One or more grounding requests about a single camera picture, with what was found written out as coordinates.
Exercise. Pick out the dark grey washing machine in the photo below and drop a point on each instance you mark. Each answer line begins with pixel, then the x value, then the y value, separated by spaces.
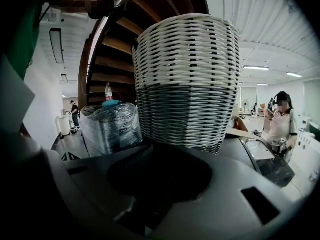
pixel 260 150

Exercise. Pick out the clear red-capped plastic bottle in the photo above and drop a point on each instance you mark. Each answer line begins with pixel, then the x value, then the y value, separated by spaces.
pixel 108 92

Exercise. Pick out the white and grey woven basket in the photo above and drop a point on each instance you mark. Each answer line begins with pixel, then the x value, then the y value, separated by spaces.
pixel 187 89

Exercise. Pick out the black head-worn camera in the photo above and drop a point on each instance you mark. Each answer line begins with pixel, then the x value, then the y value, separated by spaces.
pixel 100 13

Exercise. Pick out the standing fan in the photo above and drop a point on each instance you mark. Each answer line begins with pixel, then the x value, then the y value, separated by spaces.
pixel 246 105

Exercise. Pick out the small black hanging ceiling light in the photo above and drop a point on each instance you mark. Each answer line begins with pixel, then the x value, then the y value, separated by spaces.
pixel 64 78

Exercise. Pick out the person's green shirt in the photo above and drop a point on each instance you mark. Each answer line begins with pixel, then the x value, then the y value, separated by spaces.
pixel 25 41

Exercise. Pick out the white tube ceiling light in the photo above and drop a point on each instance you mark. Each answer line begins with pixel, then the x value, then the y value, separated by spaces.
pixel 263 84
pixel 256 68
pixel 294 74

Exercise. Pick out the dark wooden staircase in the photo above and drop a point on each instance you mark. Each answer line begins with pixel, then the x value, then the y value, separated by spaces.
pixel 117 59

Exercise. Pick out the white cylindrical bin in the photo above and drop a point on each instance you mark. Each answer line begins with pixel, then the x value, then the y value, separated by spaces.
pixel 64 125

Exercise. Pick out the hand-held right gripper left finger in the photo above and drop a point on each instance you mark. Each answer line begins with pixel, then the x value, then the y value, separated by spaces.
pixel 130 171

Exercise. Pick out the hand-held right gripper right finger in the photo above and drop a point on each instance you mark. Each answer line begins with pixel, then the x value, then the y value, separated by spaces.
pixel 185 174

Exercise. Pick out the plastic-wrapped bulky object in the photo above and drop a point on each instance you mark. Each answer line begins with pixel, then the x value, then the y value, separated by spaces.
pixel 112 126

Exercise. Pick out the open cardboard box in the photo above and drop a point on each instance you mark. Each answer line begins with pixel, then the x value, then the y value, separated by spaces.
pixel 240 129

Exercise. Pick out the large black hanging ceiling light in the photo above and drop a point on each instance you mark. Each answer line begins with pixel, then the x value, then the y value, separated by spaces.
pixel 56 45

